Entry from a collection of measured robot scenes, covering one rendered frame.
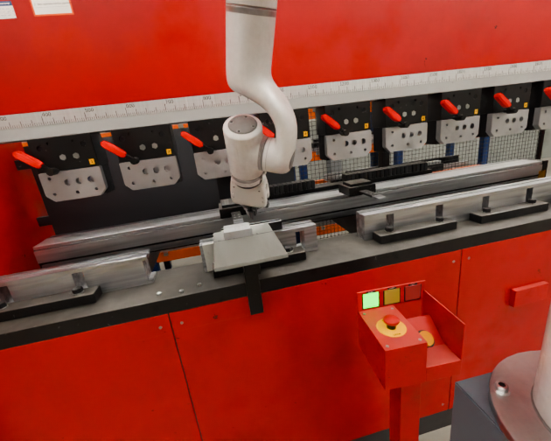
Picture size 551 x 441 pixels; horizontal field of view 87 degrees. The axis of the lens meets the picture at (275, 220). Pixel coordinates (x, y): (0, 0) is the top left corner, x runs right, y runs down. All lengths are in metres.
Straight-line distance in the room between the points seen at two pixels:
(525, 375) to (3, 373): 1.13
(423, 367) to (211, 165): 0.76
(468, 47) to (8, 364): 1.62
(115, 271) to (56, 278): 0.16
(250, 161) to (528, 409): 0.56
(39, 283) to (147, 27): 0.77
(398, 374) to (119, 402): 0.81
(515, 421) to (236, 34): 0.63
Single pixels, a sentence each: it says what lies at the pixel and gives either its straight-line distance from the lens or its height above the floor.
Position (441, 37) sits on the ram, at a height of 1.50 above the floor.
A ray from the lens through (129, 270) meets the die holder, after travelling 1.02.
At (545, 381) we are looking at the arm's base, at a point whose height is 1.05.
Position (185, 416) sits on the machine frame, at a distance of 1.18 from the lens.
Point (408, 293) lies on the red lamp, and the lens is 0.93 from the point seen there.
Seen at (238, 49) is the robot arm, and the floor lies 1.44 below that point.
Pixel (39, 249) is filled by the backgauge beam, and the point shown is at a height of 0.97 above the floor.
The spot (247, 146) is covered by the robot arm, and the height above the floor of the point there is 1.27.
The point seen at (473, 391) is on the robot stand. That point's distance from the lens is 0.43.
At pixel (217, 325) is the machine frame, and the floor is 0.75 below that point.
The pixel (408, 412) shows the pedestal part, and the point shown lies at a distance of 1.04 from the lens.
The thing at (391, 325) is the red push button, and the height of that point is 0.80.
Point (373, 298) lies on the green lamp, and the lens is 0.88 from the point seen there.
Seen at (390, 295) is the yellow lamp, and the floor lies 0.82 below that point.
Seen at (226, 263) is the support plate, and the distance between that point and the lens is 0.72.
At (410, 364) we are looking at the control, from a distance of 0.84.
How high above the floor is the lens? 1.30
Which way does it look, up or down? 18 degrees down
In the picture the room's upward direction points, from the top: 7 degrees counter-clockwise
